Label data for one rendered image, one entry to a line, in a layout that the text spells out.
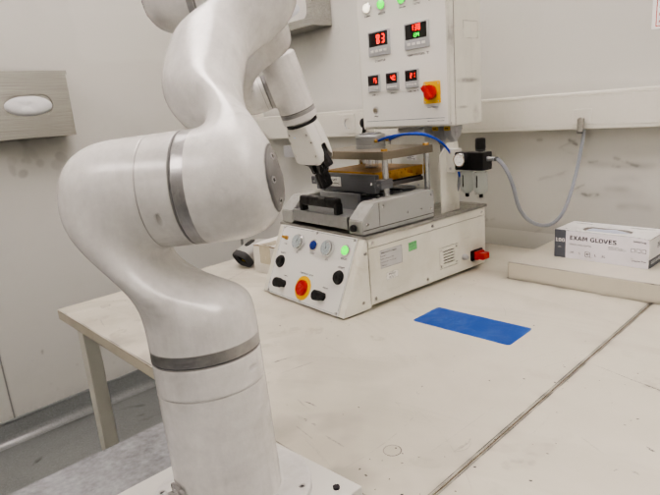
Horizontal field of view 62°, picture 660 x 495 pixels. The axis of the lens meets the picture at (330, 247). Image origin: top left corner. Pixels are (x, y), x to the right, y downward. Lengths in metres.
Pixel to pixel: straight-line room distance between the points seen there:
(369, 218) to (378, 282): 0.16
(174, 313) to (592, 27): 1.40
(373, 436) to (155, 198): 0.48
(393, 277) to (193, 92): 0.82
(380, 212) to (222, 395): 0.78
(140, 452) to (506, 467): 0.52
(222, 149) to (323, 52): 1.79
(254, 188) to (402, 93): 1.07
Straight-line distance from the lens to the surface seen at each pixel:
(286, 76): 1.27
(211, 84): 0.63
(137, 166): 0.56
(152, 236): 0.57
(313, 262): 1.36
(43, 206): 2.51
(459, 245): 1.51
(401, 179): 1.41
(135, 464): 0.88
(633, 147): 1.67
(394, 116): 1.58
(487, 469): 0.79
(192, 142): 0.55
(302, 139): 1.31
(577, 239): 1.52
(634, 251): 1.48
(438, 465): 0.79
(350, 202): 1.37
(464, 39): 1.51
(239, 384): 0.59
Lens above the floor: 1.21
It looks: 14 degrees down
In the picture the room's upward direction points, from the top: 5 degrees counter-clockwise
